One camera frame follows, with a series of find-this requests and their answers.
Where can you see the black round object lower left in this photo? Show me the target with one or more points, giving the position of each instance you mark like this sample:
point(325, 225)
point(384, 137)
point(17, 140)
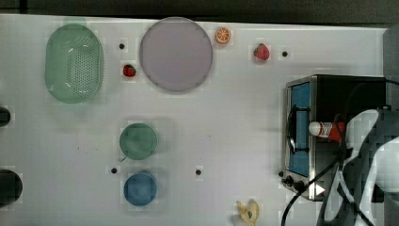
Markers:
point(11, 187)

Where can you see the yellow plush toy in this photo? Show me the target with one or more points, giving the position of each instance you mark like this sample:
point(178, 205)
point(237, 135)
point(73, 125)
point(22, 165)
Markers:
point(249, 213)

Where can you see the green perforated basket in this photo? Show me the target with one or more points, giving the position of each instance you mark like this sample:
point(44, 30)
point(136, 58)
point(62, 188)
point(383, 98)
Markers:
point(73, 64)

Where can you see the black object left edge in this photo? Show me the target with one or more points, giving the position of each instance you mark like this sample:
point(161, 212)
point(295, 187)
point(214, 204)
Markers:
point(5, 116)

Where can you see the blue bowl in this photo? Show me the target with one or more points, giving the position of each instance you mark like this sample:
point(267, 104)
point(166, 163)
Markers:
point(140, 189)

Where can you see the orange slice toy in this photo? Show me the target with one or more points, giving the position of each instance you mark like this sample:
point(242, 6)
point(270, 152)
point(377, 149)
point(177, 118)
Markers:
point(222, 35)

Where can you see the small red strawberry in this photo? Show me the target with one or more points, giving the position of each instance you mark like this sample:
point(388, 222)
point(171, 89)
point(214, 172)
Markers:
point(129, 70)

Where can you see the lilac round plate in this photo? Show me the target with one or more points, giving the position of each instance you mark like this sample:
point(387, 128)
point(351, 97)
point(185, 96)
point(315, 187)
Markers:
point(176, 54)

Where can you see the black toy oven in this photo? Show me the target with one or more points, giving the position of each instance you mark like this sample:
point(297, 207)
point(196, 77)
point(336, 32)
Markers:
point(325, 98)

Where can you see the large red strawberry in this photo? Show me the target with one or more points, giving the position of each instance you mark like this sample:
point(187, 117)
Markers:
point(261, 52)

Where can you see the red plush ketchup bottle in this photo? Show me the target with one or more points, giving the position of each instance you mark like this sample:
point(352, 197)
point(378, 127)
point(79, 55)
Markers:
point(331, 130)

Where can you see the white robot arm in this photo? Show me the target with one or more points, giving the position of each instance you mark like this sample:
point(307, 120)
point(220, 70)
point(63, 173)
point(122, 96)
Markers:
point(371, 140)

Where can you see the green bowl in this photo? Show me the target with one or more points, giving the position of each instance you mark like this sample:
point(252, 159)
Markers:
point(138, 141)

